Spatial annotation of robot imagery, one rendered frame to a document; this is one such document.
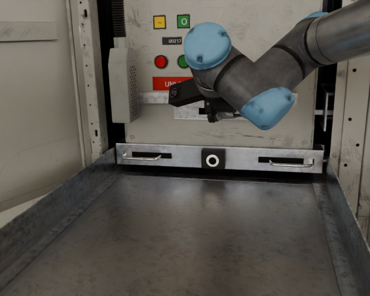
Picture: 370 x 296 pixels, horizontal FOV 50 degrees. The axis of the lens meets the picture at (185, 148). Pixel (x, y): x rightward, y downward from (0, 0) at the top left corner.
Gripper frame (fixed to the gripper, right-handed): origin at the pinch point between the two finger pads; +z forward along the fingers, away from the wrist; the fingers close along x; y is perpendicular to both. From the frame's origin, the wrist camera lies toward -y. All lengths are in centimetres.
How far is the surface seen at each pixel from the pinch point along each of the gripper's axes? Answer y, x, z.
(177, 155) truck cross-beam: -10.9, -8.5, 9.9
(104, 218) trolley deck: -20.0, -27.1, -12.2
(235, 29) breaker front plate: 4.0, 19.4, -4.9
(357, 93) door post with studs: 31.6, 4.8, -1.9
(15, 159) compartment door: -44.3, -15.2, -9.8
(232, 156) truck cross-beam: 3.7, -8.2, 9.6
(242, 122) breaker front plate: 6.1, -0.1, 6.3
